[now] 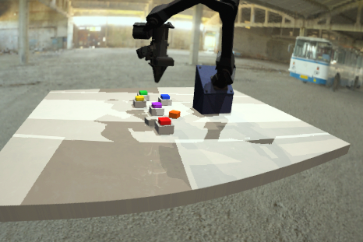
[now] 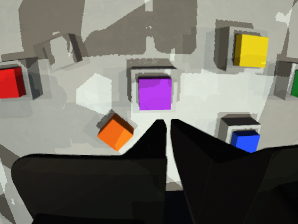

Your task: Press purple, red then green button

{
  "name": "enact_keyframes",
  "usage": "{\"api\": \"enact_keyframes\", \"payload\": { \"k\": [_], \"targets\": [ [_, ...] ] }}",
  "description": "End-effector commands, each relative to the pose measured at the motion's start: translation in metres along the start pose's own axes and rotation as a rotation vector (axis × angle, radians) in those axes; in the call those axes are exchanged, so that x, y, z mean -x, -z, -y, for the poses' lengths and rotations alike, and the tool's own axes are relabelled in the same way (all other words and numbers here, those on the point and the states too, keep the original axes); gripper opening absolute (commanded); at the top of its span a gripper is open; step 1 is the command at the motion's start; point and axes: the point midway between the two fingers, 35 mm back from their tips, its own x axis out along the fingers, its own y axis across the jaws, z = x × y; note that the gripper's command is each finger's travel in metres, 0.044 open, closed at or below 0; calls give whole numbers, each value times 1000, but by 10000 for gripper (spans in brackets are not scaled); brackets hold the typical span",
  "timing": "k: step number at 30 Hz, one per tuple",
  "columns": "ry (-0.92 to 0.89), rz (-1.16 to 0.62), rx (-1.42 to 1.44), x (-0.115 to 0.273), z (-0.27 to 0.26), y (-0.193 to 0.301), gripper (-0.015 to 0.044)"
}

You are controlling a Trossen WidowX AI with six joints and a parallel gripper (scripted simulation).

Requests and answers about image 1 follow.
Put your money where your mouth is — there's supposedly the blue button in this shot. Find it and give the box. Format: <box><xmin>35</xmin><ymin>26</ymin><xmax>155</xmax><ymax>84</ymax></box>
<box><xmin>158</xmin><ymin>94</ymin><xmax>172</xmax><ymax>106</ymax></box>

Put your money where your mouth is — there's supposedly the purple button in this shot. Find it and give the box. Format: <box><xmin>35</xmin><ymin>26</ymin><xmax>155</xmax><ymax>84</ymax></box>
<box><xmin>149</xmin><ymin>102</ymin><xmax>164</xmax><ymax>116</ymax></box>

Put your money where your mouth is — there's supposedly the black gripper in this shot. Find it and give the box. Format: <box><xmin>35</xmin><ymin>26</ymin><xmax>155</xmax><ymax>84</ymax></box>
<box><xmin>146</xmin><ymin>40</ymin><xmax>174</xmax><ymax>82</ymax></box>

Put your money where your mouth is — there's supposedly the green button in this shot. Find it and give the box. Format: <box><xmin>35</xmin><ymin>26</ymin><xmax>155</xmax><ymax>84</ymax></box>
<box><xmin>137</xmin><ymin>90</ymin><xmax>149</xmax><ymax>101</ymax></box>

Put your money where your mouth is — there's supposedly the orange block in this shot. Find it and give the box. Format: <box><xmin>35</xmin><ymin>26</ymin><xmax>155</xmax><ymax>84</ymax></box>
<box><xmin>168</xmin><ymin>110</ymin><xmax>181</xmax><ymax>119</ymax></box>

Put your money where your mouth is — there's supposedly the yellow button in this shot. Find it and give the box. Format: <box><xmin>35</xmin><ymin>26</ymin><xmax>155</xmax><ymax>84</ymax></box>
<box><xmin>132</xmin><ymin>96</ymin><xmax>146</xmax><ymax>107</ymax></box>

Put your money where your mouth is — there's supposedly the red button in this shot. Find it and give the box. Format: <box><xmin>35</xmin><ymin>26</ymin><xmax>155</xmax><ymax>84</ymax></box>
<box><xmin>154</xmin><ymin>117</ymin><xmax>174</xmax><ymax>135</ymax></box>

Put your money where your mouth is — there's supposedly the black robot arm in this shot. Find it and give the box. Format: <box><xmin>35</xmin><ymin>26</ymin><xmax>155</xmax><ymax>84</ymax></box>
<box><xmin>132</xmin><ymin>0</ymin><xmax>240</xmax><ymax>89</ymax></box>

